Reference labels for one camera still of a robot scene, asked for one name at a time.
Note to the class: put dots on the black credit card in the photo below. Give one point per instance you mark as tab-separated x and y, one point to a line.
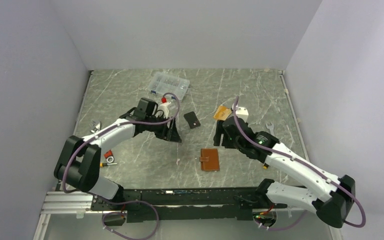
192	120

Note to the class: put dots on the aluminium frame rail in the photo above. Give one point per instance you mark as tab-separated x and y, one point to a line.
60	203

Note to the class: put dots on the silver open-end wrench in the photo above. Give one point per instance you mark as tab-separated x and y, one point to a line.
271	128

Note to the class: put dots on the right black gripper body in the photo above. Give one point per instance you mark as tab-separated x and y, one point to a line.
229	143

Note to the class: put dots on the clear plastic screw box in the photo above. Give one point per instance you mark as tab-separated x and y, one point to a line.
162	83

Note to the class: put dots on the red adjustable wrench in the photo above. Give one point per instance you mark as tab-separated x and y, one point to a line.
96	127

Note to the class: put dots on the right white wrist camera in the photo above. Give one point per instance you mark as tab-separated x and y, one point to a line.
242	113

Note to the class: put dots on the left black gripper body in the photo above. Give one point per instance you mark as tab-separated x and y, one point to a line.
161	131

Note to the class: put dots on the yellow handled screwdriver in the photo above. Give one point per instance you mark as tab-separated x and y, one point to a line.
105	164

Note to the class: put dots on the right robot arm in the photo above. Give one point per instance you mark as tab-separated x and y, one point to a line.
325	194

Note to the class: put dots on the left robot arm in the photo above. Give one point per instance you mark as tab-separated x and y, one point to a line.
78	165

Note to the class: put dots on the orange credit card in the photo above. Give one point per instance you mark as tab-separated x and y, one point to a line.
222	113

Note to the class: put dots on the brown leather card holder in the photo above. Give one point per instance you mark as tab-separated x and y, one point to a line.
209	160

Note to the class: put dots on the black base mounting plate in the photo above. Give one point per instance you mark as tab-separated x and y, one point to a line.
240	203

